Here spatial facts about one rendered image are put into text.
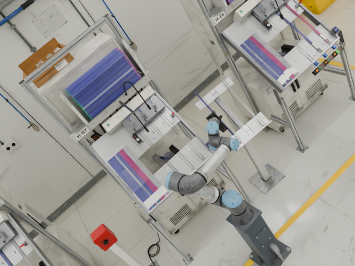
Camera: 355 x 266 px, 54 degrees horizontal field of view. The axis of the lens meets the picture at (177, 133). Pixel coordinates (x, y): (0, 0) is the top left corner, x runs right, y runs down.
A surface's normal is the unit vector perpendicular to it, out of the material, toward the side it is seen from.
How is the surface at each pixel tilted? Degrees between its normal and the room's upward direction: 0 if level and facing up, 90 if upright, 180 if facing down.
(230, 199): 7
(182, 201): 90
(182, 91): 90
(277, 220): 0
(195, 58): 90
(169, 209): 90
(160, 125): 43
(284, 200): 0
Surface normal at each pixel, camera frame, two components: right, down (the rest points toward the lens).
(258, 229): 0.55, 0.26
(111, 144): -0.03, -0.25
